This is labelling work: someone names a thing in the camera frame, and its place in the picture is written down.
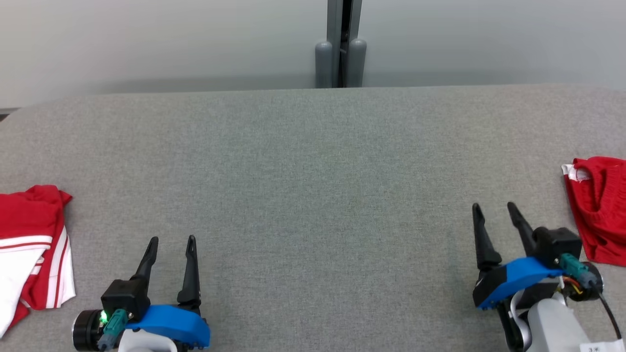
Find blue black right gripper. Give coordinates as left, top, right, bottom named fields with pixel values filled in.
left=471, top=201, right=564, bottom=311

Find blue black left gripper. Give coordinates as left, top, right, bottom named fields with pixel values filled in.
left=72, top=235, right=211, bottom=352

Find red shorts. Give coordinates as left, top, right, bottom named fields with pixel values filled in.
left=561, top=156, right=626, bottom=267

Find red white basketball jersey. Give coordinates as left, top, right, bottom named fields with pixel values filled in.
left=0, top=184, right=77, bottom=339

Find teal left cable connector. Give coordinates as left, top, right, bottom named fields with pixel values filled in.
left=97, top=309, right=129, bottom=351

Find teal cable connector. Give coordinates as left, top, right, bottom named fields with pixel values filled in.
left=97, top=309, right=129, bottom=351
left=559, top=253, right=598, bottom=290

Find teal right cable connector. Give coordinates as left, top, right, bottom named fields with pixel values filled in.
left=559, top=253, right=598, bottom=290

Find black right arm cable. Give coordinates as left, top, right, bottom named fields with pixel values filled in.
left=589, top=281, right=625, bottom=341

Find grey partition post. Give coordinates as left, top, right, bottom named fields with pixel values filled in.
left=314, top=0, right=368, bottom=89

